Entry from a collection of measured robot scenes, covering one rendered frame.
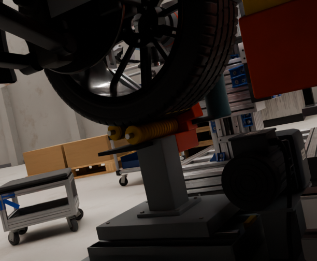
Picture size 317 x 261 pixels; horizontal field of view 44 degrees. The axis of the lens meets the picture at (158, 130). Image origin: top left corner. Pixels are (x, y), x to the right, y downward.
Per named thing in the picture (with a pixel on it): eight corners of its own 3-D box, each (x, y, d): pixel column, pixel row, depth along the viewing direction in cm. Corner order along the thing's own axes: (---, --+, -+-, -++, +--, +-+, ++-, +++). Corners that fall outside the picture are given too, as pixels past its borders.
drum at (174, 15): (139, 51, 143) (131, 12, 142) (168, 53, 161) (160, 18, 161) (172, 39, 135) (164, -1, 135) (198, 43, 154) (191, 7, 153)
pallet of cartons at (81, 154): (22, 188, 523) (14, 154, 522) (67, 172, 617) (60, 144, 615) (109, 174, 472) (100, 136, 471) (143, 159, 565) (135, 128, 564)
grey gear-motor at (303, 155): (221, 288, 97) (191, 150, 96) (267, 229, 133) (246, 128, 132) (296, 291, 88) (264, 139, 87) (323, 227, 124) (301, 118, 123)
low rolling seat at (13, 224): (84, 217, 256) (73, 165, 255) (82, 230, 220) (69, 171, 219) (18, 233, 250) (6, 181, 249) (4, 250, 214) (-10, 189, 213)
